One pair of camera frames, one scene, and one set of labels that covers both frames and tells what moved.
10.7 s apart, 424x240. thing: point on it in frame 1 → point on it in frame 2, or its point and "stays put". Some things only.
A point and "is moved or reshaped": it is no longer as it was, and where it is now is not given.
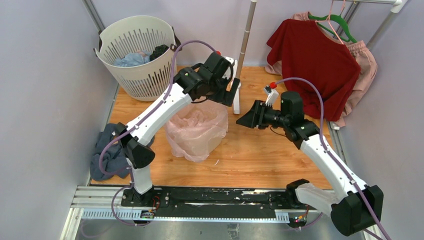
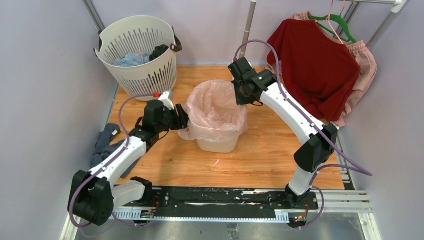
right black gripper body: x=269 y=116 → x=241 y=97
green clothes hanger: x=333 y=16 stays put
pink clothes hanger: x=329 y=21 stays put
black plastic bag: x=159 y=51 stays put
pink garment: x=363 y=57 stays put
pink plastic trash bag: x=198 y=130 is moved or reshaped
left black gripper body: x=218 y=92 → x=171 y=120
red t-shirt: x=300 y=48 stays put
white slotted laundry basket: x=140 y=49 stays put
